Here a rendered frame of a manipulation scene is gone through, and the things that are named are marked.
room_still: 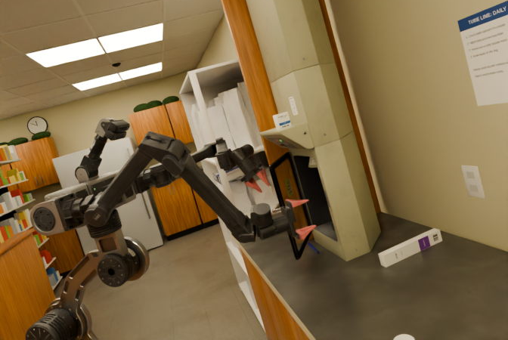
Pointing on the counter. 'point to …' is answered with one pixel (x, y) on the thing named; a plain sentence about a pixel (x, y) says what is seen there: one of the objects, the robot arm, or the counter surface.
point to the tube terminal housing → (332, 156)
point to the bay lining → (312, 191)
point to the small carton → (282, 120)
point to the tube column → (285, 14)
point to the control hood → (292, 135)
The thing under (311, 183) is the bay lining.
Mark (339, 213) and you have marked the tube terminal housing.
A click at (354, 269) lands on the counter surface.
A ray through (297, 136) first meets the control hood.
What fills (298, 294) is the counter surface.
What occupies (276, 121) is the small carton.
